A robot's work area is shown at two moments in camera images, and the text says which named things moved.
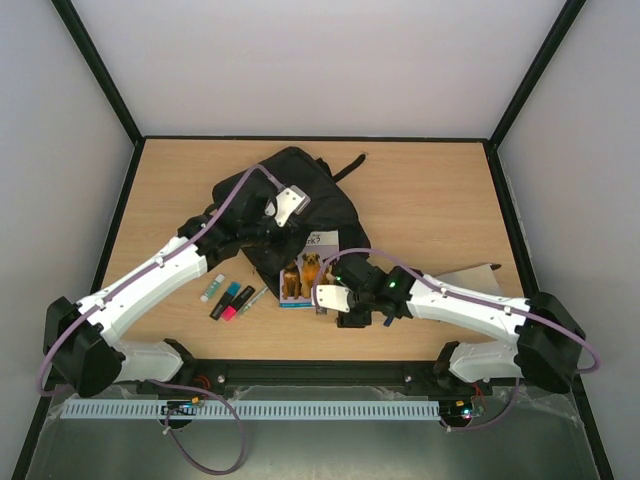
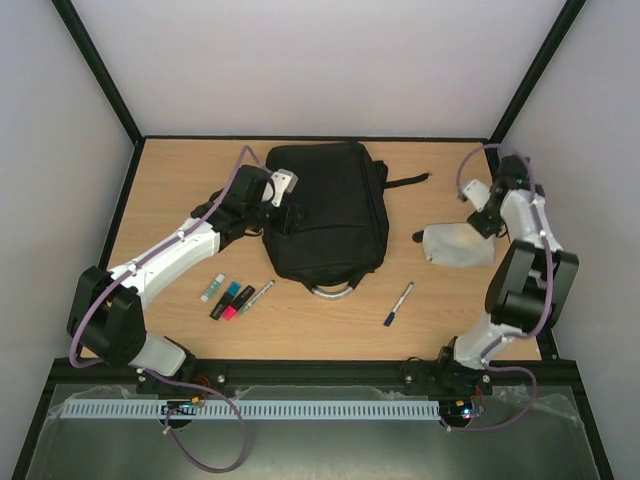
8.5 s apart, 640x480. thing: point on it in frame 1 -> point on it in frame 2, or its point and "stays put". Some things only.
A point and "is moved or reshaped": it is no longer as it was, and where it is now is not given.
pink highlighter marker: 229,313 stays put
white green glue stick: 212,288 stays put
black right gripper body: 353,320 -> 482,221
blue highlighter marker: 231,292 stays put
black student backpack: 333,211 is moved or reshaped
